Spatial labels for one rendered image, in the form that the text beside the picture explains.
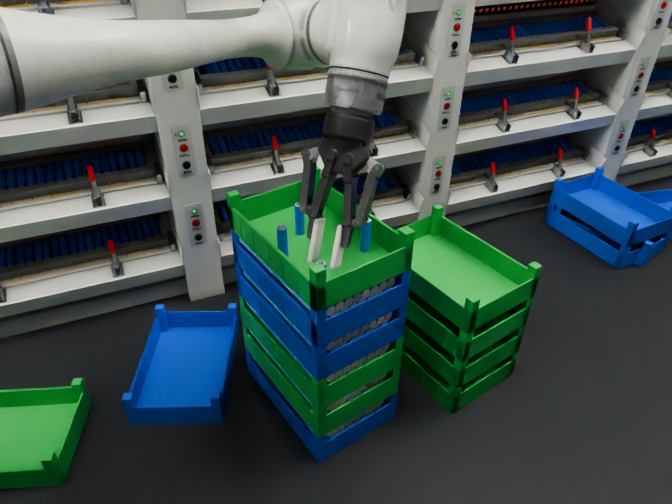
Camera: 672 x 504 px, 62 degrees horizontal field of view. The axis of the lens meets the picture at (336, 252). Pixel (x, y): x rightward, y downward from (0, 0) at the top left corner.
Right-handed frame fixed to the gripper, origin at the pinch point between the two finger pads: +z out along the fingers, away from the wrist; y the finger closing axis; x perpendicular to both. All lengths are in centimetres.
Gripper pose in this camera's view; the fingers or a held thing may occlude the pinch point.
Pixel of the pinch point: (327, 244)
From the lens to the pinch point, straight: 87.1
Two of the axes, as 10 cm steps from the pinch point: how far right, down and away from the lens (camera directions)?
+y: 9.1, 2.4, -3.3
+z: -1.8, 9.6, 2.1
